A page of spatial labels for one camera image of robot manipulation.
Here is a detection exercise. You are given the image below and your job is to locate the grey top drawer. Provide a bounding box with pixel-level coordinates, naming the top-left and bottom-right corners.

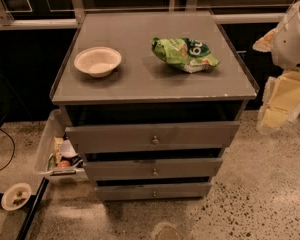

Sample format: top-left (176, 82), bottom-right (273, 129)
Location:
top-left (66, 121), bottom-right (239, 153)

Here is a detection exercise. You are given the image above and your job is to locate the green chip bag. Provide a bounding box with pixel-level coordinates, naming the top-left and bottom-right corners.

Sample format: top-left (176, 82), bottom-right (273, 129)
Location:
top-left (151, 38), bottom-right (219, 73)

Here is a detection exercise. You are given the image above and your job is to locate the small white cup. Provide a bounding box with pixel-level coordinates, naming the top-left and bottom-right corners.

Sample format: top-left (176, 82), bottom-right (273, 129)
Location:
top-left (59, 140), bottom-right (77, 158)

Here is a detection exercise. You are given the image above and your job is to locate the clear plastic storage bin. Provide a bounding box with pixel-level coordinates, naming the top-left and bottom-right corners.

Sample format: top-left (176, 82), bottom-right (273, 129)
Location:
top-left (33, 109), bottom-right (88, 184)

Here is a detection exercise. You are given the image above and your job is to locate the black cable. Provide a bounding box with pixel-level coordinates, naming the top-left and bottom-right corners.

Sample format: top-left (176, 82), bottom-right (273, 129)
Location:
top-left (0, 123), bottom-right (16, 177)

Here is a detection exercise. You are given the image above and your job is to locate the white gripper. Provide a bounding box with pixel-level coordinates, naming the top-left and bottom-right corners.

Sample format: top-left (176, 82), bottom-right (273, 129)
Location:
top-left (252, 2), bottom-right (300, 134)

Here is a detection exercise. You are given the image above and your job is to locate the white plate on floor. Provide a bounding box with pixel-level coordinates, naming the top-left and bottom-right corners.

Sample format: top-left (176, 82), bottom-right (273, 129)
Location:
top-left (1, 183), bottom-right (32, 211)

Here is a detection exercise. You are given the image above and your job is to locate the black floor bar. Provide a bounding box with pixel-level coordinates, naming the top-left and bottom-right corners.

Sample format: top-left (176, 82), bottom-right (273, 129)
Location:
top-left (16, 178), bottom-right (49, 240)

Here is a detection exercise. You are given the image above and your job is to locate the metal railing frame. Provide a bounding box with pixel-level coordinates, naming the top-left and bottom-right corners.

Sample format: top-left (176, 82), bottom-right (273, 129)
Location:
top-left (0, 0), bottom-right (300, 30)

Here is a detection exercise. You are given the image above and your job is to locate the grey middle drawer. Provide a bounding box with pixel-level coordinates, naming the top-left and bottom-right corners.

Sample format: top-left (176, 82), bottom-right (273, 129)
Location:
top-left (84, 158), bottom-right (223, 181)

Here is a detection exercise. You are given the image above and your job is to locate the grey drawer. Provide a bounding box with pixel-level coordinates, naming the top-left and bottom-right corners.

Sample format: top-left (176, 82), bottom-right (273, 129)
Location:
top-left (84, 158), bottom-right (223, 181)
top-left (66, 121), bottom-right (239, 153)
top-left (96, 182), bottom-right (212, 201)

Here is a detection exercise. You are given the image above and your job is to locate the white bowl on cabinet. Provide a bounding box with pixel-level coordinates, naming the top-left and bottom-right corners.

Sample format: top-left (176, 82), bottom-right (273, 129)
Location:
top-left (74, 47), bottom-right (122, 78)

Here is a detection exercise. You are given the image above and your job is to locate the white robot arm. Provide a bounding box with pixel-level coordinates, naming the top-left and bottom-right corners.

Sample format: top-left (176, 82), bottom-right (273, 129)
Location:
top-left (253, 1), bottom-right (300, 134)

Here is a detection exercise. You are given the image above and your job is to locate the grey bottom drawer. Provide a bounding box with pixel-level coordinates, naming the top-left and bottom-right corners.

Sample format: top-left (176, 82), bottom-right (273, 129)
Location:
top-left (96, 182), bottom-right (212, 201)

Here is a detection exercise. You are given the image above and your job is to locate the grey drawer cabinet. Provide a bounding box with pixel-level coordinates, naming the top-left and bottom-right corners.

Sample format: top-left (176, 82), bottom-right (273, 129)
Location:
top-left (50, 11), bottom-right (258, 189)

